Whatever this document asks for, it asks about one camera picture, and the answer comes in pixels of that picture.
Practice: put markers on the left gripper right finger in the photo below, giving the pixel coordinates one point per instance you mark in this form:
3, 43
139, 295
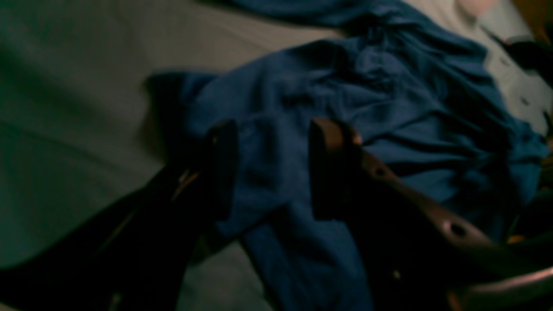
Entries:
419, 256

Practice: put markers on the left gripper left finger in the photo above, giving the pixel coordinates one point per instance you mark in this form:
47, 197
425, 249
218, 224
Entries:
133, 255

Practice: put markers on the dark blue t-shirt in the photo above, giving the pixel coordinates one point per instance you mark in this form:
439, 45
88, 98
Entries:
419, 96

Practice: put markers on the black mug yellow dots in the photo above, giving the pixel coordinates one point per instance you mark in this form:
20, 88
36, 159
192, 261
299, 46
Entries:
533, 56

